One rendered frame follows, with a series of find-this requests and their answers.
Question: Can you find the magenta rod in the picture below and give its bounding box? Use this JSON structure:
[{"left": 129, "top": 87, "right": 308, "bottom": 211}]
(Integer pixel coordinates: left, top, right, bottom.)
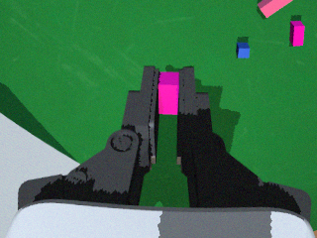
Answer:
[
  {"left": 158, "top": 72, "right": 179, "bottom": 114},
  {"left": 289, "top": 21, "right": 304, "bottom": 46}
]

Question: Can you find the pink rod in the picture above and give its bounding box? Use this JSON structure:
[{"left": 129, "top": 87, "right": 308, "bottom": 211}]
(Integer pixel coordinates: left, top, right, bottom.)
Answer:
[{"left": 257, "top": 0, "right": 292, "bottom": 17}]

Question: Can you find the small blue cube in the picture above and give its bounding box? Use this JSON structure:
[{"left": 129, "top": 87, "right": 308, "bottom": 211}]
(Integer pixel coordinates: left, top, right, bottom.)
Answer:
[{"left": 236, "top": 43, "right": 250, "bottom": 58}]

